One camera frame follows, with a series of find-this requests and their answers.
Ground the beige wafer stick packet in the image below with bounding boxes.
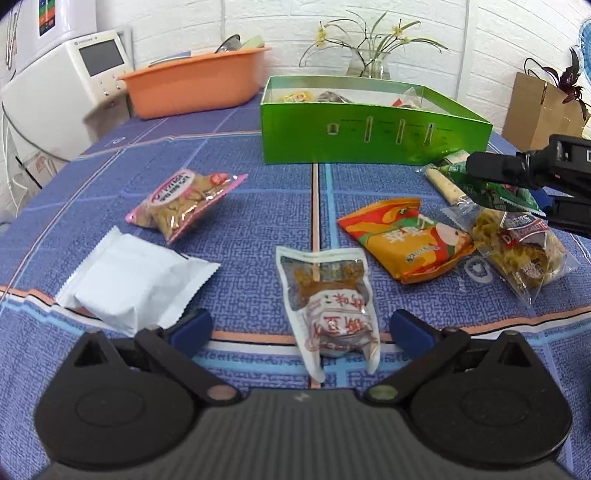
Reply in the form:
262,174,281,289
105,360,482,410
424,166,468,205

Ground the brown paper bag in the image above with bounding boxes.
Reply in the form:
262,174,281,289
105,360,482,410
502,71,590,151

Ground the orange apple chips packet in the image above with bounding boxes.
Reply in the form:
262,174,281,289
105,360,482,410
338,198,476,284

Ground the green cardboard box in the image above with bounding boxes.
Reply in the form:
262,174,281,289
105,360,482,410
260,75,493,166

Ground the white tofu snack packet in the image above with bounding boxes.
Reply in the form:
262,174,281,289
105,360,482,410
276,246,381,383

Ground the purple leaf plant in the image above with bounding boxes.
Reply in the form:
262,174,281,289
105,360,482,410
523,47,590,123

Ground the green snack packet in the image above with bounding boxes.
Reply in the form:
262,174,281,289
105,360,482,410
421,150,545,218

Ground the white machine with screen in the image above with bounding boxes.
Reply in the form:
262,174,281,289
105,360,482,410
1,30,133,162

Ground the glass vase with orchid plant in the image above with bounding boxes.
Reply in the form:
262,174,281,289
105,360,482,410
297,10,448,79

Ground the yellow snack packet in box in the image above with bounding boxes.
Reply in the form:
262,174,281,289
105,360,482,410
279,91,314,103

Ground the white plain snack packet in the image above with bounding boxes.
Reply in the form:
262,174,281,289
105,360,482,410
56,227,220,336

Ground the clear galette cookie packet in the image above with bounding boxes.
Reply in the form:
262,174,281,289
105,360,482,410
444,201,580,306

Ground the blue paper fan decoration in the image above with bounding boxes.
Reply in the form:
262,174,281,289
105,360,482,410
578,18,591,84

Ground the white water purifier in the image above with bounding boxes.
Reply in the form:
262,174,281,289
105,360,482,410
1,0,97,86

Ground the orange plastic basin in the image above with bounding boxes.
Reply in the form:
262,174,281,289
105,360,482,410
120,47,268,120

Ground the pink peanut snack packet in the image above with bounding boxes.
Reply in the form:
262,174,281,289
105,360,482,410
125,169,249,244

